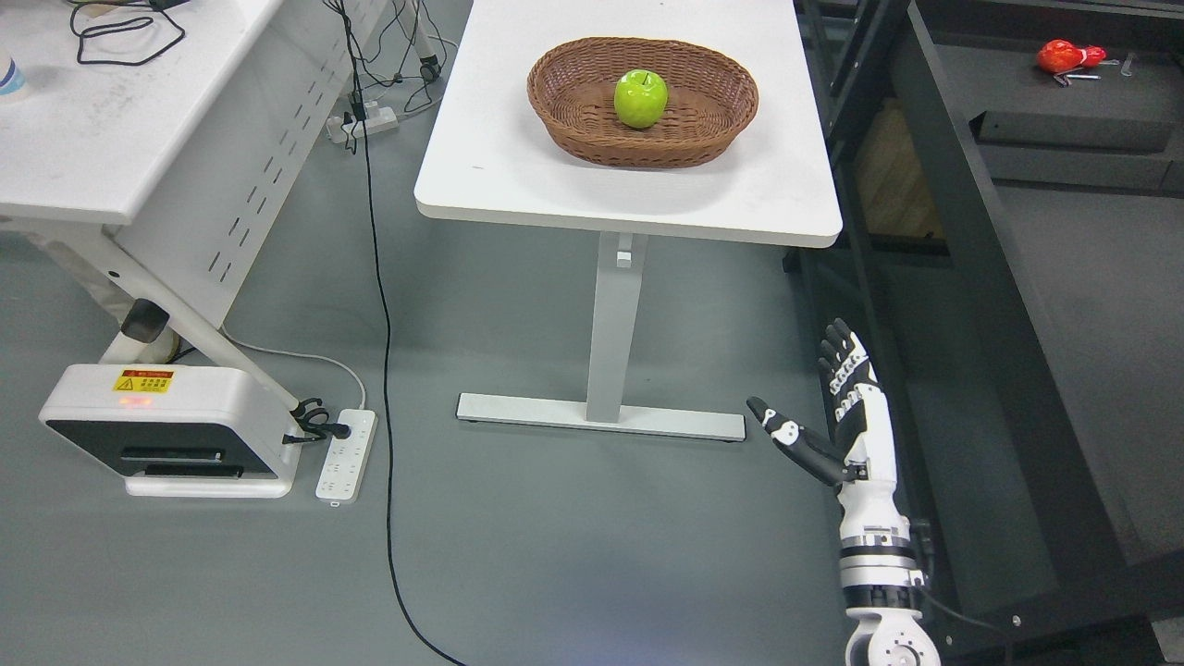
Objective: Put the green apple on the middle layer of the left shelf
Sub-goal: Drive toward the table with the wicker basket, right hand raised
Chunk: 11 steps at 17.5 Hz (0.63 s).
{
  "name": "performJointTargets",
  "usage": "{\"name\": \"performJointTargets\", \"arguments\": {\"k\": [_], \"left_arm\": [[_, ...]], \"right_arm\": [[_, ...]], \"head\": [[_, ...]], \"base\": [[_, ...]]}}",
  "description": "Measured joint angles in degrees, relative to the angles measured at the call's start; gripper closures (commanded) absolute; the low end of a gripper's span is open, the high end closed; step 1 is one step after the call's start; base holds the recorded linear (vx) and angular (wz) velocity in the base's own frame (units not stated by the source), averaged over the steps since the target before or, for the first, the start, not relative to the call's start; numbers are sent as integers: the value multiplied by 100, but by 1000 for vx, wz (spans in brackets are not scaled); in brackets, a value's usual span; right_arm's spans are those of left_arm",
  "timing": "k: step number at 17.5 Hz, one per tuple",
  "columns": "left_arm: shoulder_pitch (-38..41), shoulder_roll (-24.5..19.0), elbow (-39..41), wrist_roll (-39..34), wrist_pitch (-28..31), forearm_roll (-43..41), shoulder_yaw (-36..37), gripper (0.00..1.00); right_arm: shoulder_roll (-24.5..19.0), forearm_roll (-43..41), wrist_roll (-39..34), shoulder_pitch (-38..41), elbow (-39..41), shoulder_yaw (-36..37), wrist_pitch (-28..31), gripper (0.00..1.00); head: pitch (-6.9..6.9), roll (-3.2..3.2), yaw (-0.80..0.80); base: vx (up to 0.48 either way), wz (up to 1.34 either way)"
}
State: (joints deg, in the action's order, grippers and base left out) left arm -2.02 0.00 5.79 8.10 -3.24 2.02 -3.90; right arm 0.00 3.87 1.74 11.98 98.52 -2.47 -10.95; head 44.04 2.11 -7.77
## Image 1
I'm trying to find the white standing table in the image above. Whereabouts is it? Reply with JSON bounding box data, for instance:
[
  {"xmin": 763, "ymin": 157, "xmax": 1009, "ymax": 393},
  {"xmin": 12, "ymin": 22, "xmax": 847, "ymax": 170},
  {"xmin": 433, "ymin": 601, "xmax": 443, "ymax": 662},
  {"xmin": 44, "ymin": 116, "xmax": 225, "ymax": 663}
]
[{"xmin": 414, "ymin": 1, "xmax": 842, "ymax": 441}]

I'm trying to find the white power strip near device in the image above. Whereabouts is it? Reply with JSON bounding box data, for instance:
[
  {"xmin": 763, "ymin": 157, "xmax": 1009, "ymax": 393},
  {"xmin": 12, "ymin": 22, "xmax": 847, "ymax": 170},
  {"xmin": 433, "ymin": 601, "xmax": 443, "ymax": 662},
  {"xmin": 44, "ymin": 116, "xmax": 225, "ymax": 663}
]
[{"xmin": 314, "ymin": 409, "xmax": 377, "ymax": 510}]

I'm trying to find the white power strip far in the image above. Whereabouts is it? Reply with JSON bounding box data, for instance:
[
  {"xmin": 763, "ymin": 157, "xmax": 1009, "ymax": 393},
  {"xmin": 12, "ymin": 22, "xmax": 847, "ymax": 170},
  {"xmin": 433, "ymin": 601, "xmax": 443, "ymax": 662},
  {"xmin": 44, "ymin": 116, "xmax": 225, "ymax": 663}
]
[{"xmin": 326, "ymin": 101, "xmax": 401, "ymax": 145}]

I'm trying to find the green apple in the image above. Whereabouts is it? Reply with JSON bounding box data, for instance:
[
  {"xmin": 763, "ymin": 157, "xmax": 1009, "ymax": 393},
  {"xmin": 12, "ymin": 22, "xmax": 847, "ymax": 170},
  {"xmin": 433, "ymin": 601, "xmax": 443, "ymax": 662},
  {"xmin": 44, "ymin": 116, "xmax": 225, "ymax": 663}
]
[{"xmin": 613, "ymin": 68, "xmax": 669, "ymax": 130}]

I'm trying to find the white perforated side desk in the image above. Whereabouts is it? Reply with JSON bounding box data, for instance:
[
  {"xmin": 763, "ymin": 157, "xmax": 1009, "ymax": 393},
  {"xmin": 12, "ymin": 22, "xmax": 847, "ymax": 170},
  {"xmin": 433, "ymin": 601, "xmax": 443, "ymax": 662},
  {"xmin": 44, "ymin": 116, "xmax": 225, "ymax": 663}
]
[{"xmin": 1, "ymin": 1, "xmax": 350, "ymax": 409}]

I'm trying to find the white floor device with label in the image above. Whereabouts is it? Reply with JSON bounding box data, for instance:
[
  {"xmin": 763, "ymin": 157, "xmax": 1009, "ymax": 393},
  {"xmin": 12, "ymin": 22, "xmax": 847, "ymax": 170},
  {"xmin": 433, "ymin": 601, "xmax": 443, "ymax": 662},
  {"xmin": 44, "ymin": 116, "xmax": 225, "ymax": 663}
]
[{"xmin": 39, "ymin": 364, "xmax": 300, "ymax": 499}]

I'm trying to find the black metal shelf left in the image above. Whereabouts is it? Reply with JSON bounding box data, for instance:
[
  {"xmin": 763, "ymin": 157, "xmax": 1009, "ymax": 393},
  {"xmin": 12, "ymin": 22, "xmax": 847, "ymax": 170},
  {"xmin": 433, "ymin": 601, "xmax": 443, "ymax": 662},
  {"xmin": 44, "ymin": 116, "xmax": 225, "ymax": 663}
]
[{"xmin": 796, "ymin": 1, "xmax": 1183, "ymax": 665}]

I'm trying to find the paper cup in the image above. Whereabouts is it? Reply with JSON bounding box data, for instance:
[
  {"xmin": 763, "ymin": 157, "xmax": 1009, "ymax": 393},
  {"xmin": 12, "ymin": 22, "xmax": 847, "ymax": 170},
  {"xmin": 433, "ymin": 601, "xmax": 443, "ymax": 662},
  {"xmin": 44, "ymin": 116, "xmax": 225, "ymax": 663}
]
[{"xmin": 0, "ymin": 50, "xmax": 27, "ymax": 105}]

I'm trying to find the long black floor cable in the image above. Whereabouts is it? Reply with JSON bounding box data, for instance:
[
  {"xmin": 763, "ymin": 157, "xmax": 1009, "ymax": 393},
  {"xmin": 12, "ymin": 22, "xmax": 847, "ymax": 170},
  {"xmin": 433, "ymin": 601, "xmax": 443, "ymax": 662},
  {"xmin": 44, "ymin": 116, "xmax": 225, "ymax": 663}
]
[{"xmin": 333, "ymin": 0, "xmax": 468, "ymax": 666}]

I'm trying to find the white robot forearm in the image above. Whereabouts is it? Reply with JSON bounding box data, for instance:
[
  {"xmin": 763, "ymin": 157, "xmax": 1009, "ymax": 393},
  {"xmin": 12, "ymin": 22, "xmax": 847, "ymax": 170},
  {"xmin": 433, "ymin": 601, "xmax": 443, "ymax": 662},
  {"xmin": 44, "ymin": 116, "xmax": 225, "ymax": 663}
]
[{"xmin": 837, "ymin": 478, "xmax": 942, "ymax": 665}]

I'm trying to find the red toy on shelf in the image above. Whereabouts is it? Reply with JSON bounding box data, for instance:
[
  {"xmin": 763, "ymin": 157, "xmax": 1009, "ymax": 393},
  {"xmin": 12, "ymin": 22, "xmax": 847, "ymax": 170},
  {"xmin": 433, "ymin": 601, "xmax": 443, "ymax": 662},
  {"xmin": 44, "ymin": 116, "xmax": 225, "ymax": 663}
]
[{"xmin": 1036, "ymin": 39, "xmax": 1107, "ymax": 75}]

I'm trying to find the black looped cable on desk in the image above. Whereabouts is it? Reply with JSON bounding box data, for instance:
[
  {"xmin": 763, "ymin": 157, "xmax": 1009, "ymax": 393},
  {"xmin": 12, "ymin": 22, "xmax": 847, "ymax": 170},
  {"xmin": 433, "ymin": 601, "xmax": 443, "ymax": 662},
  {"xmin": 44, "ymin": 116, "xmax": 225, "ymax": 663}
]
[{"xmin": 69, "ymin": 0, "xmax": 187, "ymax": 68}]

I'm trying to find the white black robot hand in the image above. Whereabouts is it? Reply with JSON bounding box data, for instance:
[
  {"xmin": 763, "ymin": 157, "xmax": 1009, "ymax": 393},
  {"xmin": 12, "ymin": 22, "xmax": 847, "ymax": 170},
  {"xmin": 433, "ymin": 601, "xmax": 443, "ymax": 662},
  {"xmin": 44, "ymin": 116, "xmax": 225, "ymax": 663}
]
[{"xmin": 746, "ymin": 319, "xmax": 897, "ymax": 493}]

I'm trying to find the brown wicker basket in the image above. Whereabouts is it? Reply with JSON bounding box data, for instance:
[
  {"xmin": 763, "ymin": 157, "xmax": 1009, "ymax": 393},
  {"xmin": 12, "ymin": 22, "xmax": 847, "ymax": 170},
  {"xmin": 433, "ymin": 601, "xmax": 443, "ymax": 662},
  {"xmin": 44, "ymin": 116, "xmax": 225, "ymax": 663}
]
[{"xmin": 527, "ymin": 36, "xmax": 759, "ymax": 168}]

